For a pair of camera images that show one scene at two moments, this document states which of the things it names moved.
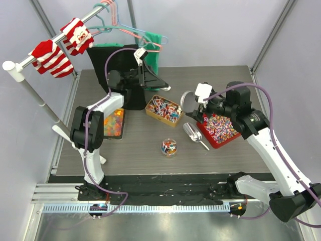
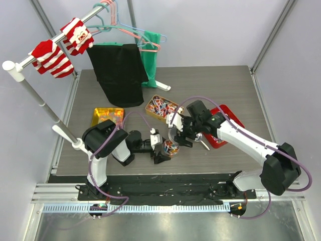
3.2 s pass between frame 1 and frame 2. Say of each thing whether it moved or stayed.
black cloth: stayed
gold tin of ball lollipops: stayed
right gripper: moved
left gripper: moved
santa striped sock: stayed
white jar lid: moved
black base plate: stayed
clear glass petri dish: stayed
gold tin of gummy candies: stayed
